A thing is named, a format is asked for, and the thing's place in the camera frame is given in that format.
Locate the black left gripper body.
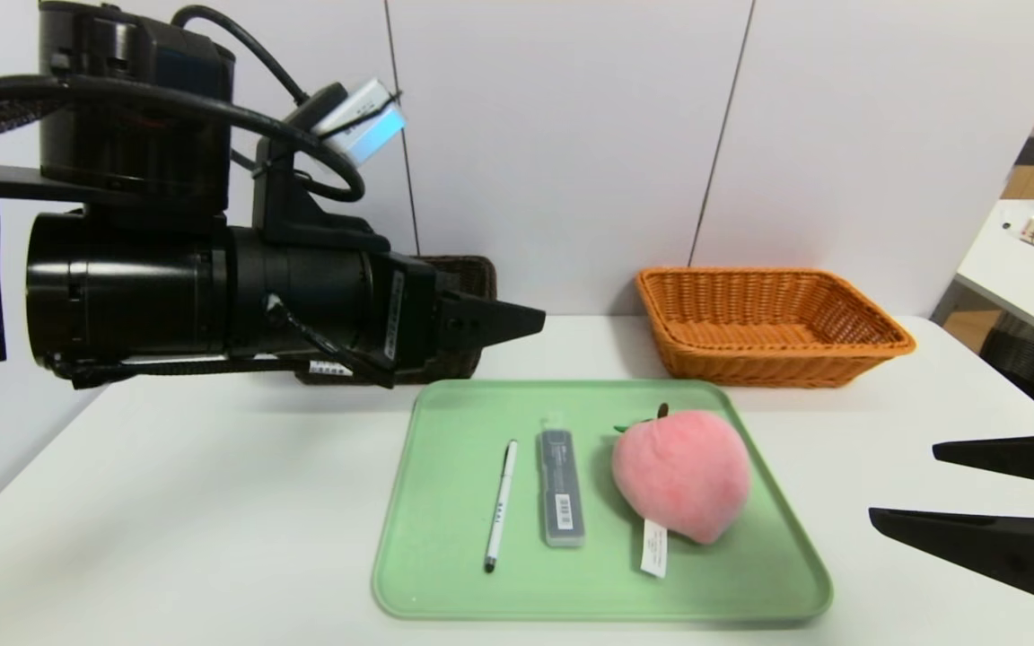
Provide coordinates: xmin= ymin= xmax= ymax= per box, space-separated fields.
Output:
xmin=226 ymin=226 xmax=440 ymax=388

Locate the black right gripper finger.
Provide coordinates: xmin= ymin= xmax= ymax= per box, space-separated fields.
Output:
xmin=932 ymin=432 xmax=1034 ymax=488
xmin=868 ymin=507 xmax=1034 ymax=599

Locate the white pen with black tip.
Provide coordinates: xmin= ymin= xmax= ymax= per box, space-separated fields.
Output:
xmin=484 ymin=440 xmax=519 ymax=575

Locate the grey pencil lead case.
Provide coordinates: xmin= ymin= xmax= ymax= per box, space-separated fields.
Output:
xmin=539 ymin=429 xmax=587 ymax=549

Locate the pink plush peach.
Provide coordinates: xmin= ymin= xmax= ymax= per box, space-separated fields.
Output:
xmin=611 ymin=404 xmax=753 ymax=580

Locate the dark brown wicker basket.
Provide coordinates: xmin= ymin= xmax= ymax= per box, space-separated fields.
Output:
xmin=297 ymin=255 xmax=498 ymax=387

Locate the orange wicker basket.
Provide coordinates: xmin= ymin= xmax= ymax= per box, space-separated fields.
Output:
xmin=634 ymin=266 xmax=918 ymax=388

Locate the white side table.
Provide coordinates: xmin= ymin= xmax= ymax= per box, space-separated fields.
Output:
xmin=957 ymin=199 xmax=1034 ymax=353

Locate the light green plastic tray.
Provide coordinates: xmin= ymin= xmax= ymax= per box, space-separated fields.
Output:
xmin=371 ymin=379 xmax=834 ymax=623

